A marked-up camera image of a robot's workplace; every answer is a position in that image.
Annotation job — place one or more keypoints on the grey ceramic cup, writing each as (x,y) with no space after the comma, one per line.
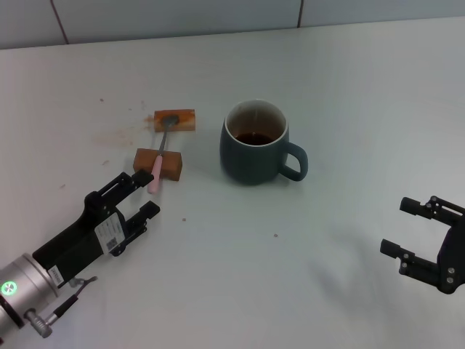
(247,163)

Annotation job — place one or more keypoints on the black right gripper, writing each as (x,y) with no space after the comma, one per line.
(457,251)

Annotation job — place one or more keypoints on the arched wooden block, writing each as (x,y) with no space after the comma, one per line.
(172,165)

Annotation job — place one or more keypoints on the stained wooden block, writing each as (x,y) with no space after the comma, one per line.
(188,121)

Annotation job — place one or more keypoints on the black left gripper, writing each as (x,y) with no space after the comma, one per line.
(76,243)

